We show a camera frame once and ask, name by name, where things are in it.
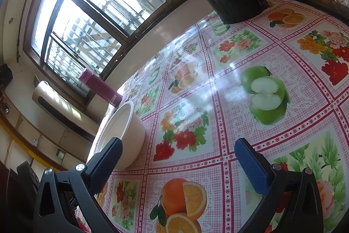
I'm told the small white bowl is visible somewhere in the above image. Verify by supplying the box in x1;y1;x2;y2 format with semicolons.
92;100;146;171

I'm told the white standing air conditioner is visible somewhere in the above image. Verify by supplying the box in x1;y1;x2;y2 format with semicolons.
32;81;103;141

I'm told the magenta thermos bottle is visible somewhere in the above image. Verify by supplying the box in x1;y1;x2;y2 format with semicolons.
79;68;123;106

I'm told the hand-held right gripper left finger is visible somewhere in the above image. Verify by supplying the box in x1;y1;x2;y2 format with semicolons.
32;137;124;233

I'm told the fruit and flower printed tablecloth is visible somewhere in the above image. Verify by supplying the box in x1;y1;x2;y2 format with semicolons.
74;0;349;233

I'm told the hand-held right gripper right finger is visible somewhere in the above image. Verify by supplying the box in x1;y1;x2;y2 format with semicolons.
234;137;325;233

